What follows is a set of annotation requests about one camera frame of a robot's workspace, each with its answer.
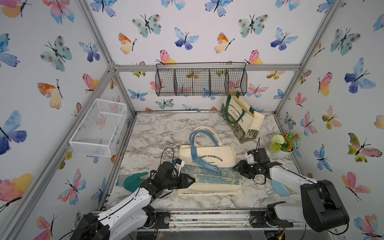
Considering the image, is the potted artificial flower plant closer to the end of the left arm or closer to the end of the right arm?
the end of the right arm

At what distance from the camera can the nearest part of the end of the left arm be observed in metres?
0.61

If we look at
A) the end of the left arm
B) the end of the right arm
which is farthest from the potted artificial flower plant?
the end of the left arm
